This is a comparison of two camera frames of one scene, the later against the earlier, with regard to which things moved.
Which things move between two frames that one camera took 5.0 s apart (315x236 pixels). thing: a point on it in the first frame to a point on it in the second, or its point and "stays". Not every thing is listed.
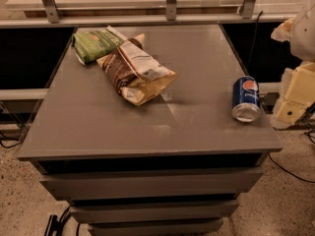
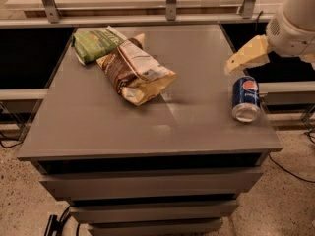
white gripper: (305, 38) to (285, 38)
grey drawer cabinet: (174, 164) stays
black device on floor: (54, 225) stays
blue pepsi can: (246, 99) stays
